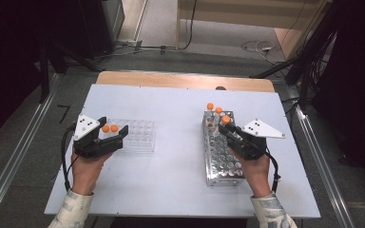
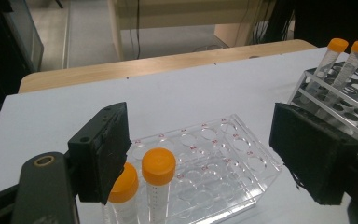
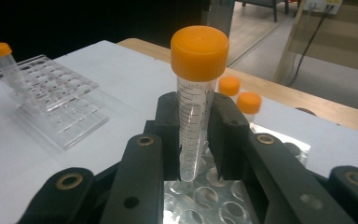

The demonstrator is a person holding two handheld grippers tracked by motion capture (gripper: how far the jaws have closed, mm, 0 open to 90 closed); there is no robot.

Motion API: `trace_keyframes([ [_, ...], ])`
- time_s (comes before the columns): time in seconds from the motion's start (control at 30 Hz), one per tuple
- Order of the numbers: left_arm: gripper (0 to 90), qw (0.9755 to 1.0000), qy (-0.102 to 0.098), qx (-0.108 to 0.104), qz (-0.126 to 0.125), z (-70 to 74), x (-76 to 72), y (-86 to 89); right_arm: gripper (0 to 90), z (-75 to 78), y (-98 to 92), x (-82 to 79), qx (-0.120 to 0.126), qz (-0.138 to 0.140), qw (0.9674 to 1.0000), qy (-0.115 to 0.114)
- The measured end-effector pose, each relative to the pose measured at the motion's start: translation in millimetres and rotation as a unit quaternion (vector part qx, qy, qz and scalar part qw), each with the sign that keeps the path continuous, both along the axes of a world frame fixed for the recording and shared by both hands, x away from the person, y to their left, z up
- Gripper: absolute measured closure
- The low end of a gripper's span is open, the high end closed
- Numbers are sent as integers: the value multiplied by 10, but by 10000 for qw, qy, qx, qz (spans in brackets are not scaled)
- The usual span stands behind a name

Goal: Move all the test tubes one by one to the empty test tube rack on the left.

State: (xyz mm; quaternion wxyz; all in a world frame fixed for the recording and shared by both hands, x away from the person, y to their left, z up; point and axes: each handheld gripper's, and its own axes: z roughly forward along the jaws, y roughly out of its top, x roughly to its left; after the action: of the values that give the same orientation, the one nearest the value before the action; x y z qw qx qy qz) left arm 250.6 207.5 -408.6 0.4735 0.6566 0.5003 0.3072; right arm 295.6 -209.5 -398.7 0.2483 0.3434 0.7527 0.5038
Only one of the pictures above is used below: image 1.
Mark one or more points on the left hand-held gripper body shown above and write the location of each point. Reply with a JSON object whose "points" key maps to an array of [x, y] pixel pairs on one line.
{"points": [[92, 148]]}

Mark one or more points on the clear plastic well plate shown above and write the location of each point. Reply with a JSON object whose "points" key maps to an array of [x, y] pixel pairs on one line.
{"points": [[139, 136]]}

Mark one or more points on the white board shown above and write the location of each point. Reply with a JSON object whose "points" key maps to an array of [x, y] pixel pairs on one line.
{"points": [[177, 164]]}

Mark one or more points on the metal test tube rack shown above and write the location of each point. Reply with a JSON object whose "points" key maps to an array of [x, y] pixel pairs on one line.
{"points": [[221, 164]]}

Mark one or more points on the person's right hand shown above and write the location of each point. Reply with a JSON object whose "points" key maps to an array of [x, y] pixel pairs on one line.
{"points": [[256, 174]]}

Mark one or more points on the black cabinet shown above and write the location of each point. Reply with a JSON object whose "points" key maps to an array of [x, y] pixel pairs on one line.
{"points": [[101, 25]]}

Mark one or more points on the person's left hand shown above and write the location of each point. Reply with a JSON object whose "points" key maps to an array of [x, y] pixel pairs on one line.
{"points": [[85, 174]]}

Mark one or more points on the aluminium rail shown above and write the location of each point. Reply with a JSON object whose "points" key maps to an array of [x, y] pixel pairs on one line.
{"points": [[22, 148], [323, 158]]}

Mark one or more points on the beige wooden furniture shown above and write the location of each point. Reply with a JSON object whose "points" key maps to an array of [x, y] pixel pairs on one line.
{"points": [[250, 12]]}

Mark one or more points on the black metal stand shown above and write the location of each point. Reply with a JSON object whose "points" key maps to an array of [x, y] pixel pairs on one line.
{"points": [[304, 63], [44, 79]]}

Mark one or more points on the dark round table grommet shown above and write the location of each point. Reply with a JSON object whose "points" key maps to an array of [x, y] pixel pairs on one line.
{"points": [[220, 88]]}

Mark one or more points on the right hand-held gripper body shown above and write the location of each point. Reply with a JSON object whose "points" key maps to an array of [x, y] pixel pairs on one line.
{"points": [[250, 147]]}

